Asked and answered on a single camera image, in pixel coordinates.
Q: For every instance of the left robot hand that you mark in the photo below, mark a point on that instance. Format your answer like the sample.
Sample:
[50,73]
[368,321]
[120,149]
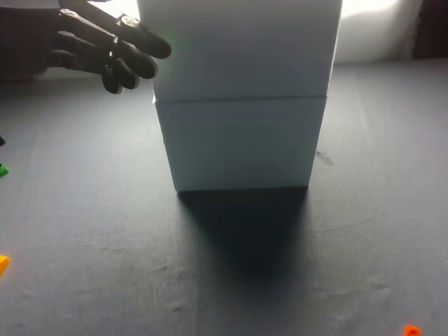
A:
[87,42]

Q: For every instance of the cardboard box with flaps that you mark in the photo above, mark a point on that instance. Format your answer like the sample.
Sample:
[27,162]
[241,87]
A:
[241,133]

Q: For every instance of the green toy block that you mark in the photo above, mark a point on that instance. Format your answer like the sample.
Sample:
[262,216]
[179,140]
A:
[3,170]

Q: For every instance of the grey tablecloth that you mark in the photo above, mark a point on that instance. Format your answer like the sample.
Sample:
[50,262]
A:
[87,210]

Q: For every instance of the yellow-orange toy block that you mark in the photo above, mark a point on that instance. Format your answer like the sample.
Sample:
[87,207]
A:
[3,266]

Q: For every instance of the orange toy block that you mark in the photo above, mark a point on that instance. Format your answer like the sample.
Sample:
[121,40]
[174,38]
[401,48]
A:
[411,330]

